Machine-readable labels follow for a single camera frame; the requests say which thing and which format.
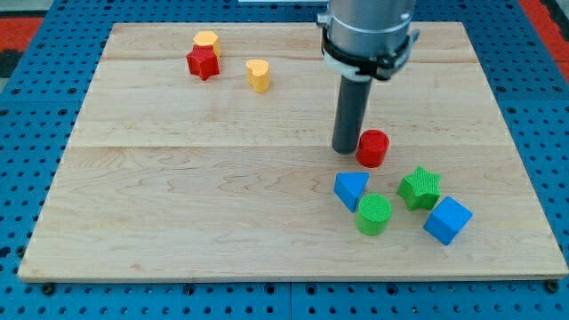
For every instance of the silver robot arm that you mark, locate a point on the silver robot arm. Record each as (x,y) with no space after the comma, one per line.
(366,39)

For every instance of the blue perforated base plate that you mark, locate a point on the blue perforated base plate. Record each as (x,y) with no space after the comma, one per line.
(40,103)

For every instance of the yellow heart block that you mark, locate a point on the yellow heart block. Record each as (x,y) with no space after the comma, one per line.
(258,74)

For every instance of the wooden board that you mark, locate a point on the wooden board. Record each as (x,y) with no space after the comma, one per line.
(167,178)

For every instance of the blue cube block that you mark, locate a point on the blue cube block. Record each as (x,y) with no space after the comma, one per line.
(447,220)

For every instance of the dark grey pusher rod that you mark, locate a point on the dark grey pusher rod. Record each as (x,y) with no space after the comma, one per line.
(350,111)

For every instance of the blue triangle block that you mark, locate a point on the blue triangle block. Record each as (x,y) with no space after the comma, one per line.
(349,186)

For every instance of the red star block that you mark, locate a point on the red star block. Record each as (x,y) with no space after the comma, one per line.
(203,62)

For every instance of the red cylinder block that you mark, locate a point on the red cylinder block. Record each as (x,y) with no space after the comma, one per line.
(372,148)

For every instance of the green cylinder block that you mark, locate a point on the green cylinder block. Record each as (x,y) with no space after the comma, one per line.
(373,214)

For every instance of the green star block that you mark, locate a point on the green star block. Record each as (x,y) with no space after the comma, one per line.
(420,189)

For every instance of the yellow hexagon block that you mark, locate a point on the yellow hexagon block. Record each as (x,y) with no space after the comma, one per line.
(208,38)

